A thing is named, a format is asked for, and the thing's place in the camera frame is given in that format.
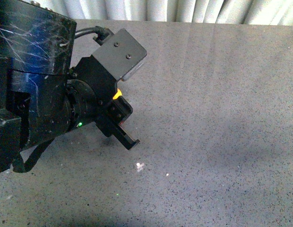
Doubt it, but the black camera cable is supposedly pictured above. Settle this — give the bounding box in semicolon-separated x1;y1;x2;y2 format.
74;26;114;44

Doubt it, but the black arm strap cable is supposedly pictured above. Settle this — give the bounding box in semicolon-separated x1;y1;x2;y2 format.
11;139;55;173

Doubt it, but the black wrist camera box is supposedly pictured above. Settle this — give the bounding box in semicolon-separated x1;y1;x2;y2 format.
92;28;147;81

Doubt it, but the white pleated curtain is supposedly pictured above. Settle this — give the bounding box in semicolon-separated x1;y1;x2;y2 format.
38;0;293;26

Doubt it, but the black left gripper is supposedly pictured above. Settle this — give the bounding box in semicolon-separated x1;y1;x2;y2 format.
66;55;140;150

